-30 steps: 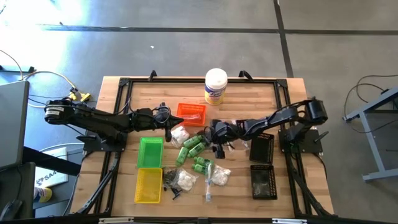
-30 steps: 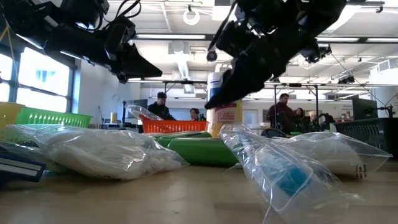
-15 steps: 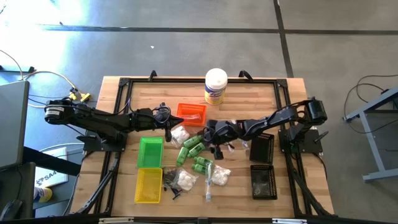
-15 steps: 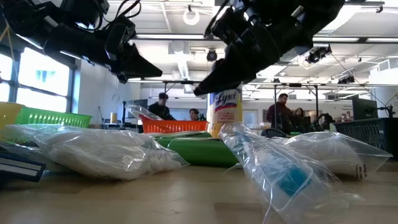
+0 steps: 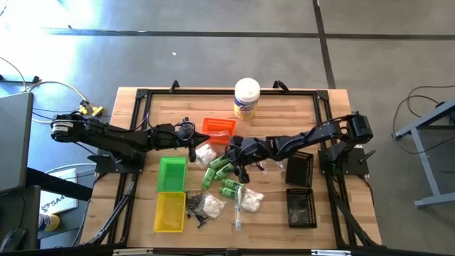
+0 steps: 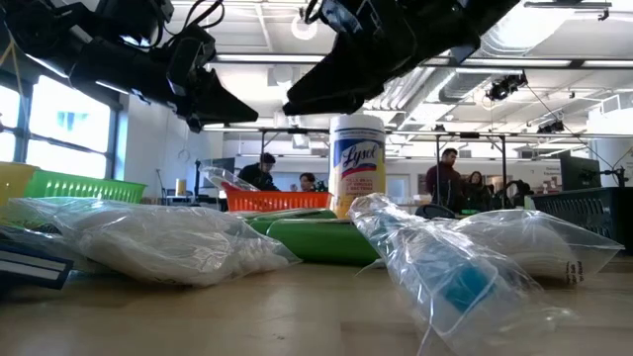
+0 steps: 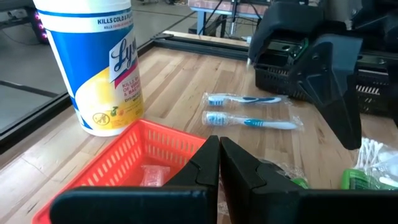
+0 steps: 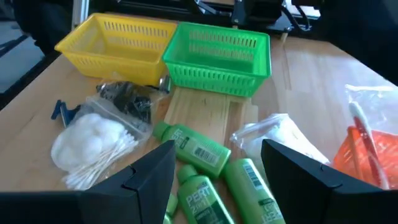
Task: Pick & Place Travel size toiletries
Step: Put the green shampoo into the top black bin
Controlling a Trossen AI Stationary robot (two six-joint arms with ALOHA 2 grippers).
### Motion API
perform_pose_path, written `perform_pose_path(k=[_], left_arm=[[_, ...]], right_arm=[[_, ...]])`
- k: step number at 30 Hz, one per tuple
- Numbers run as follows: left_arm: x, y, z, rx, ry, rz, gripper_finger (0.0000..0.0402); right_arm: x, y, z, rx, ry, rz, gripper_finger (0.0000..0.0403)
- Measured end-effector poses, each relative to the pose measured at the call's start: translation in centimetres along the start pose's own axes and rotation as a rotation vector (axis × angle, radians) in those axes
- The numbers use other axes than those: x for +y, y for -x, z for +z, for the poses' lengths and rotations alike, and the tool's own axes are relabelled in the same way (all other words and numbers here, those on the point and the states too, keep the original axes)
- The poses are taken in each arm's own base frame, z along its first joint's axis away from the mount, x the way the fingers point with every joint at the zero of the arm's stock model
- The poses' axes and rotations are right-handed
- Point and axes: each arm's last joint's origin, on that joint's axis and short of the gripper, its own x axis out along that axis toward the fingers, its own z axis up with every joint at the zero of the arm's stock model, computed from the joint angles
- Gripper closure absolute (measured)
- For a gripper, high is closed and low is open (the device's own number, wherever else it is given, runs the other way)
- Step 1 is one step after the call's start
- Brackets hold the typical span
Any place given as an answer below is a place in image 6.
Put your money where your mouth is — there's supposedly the long ceiling light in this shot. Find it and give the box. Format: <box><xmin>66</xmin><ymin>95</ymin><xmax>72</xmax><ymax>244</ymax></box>
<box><xmin>459</xmin><ymin>57</ymin><xmax>573</xmax><ymax>68</ymax></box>
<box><xmin>581</xmin><ymin>58</ymin><xmax>633</xmax><ymax>69</ymax></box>
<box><xmin>215</xmin><ymin>52</ymin><xmax>327</xmax><ymax>64</ymax></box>

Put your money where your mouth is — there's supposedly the bag of cotton balls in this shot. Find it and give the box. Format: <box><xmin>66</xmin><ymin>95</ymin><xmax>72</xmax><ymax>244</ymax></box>
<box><xmin>7</xmin><ymin>196</ymin><xmax>302</xmax><ymax>289</ymax></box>
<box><xmin>434</xmin><ymin>209</ymin><xmax>625</xmax><ymax>287</ymax></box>

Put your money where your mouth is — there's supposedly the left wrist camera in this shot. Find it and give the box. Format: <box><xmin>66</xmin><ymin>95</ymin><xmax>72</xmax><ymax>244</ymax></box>
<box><xmin>166</xmin><ymin>24</ymin><xmax>218</xmax><ymax>98</ymax></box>

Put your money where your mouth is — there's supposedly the blue toothbrush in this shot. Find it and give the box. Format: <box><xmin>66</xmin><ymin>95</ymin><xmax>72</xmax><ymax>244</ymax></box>
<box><xmin>200</xmin><ymin>165</ymin><xmax>259</xmax><ymax>193</ymax></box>
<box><xmin>347</xmin><ymin>191</ymin><xmax>578</xmax><ymax>356</ymax></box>

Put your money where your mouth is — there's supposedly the black frame clamp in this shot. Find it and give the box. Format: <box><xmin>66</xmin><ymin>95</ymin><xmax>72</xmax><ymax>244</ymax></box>
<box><xmin>413</xmin><ymin>203</ymin><xmax>457</xmax><ymax>221</ymax></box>

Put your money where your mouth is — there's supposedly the Lysol wipes canister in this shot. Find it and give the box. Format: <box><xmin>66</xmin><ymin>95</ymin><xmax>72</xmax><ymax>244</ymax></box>
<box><xmin>328</xmin><ymin>113</ymin><xmax>387</xmax><ymax>222</ymax></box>

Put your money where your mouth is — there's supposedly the bag of black combs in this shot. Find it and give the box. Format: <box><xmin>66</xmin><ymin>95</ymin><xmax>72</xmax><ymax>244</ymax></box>
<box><xmin>0</xmin><ymin>217</ymin><xmax>100</xmax><ymax>293</ymax></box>

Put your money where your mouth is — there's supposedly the black plastic basket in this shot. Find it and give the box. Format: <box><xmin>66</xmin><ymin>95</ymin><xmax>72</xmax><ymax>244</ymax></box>
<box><xmin>529</xmin><ymin>186</ymin><xmax>633</xmax><ymax>254</ymax></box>

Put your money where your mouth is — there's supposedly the green plastic basket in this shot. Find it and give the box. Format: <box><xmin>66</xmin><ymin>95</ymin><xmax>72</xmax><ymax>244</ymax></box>
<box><xmin>23</xmin><ymin>169</ymin><xmax>148</xmax><ymax>205</ymax></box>

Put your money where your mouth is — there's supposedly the yellow plastic basket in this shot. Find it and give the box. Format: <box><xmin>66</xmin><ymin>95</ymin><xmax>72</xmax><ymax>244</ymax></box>
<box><xmin>0</xmin><ymin>161</ymin><xmax>40</xmax><ymax>209</ymax></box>

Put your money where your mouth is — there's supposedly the thin yellow cord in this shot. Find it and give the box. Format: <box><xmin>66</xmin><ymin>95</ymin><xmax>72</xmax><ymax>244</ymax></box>
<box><xmin>0</xmin><ymin>42</ymin><xmax>26</xmax><ymax>125</ymax></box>

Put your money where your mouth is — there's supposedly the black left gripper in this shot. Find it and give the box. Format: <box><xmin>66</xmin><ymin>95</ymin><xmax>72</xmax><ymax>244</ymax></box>
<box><xmin>68</xmin><ymin>43</ymin><xmax>259</xmax><ymax>134</ymax></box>

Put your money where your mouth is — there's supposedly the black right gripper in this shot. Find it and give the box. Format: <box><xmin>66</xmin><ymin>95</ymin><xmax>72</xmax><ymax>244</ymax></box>
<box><xmin>281</xmin><ymin>0</ymin><xmax>520</xmax><ymax>118</ymax></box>

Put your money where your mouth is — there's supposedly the dark screen on stand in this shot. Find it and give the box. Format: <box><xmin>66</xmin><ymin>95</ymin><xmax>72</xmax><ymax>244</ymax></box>
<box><xmin>193</xmin><ymin>156</ymin><xmax>236</xmax><ymax>205</ymax></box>

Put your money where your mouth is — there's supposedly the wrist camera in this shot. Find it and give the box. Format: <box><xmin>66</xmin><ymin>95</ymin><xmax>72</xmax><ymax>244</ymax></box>
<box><xmin>318</xmin><ymin>0</ymin><xmax>370</xmax><ymax>36</ymax></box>
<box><xmin>166</xmin><ymin>24</ymin><xmax>218</xmax><ymax>98</ymax></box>

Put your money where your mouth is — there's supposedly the orange plastic basket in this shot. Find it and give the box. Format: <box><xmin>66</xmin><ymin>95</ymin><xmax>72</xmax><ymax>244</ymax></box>
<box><xmin>221</xmin><ymin>181</ymin><xmax>332</xmax><ymax>215</ymax></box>

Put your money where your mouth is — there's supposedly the silver ventilation duct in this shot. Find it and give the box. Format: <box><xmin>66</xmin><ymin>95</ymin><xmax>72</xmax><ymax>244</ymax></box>
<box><xmin>434</xmin><ymin>0</ymin><xmax>578</xmax><ymax>103</ymax></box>

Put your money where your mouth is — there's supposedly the white ceiling ring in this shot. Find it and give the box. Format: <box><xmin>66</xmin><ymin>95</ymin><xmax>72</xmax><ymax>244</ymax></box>
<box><xmin>290</xmin><ymin>13</ymin><xmax>319</xmax><ymax>42</ymax></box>

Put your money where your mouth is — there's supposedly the black computer monitor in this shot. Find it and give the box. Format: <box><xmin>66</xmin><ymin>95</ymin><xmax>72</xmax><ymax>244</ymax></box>
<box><xmin>560</xmin><ymin>155</ymin><xmax>603</xmax><ymax>192</ymax></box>

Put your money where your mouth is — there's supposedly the window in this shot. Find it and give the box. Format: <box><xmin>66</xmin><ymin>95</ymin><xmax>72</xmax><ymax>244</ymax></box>
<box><xmin>0</xmin><ymin>73</ymin><xmax>120</xmax><ymax>180</ymax></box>

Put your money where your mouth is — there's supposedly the black camera stand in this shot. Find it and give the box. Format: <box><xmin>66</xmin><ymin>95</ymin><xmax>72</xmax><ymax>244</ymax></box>
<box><xmin>598</xmin><ymin>165</ymin><xmax>630</xmax><ymax>189</ymax></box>

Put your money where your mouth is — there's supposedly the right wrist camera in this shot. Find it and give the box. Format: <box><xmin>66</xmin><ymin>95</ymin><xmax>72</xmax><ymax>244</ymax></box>
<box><xmin>318</xmin><ymin>0</ymin><xmax>370</xmax><ymax>36</ymax></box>

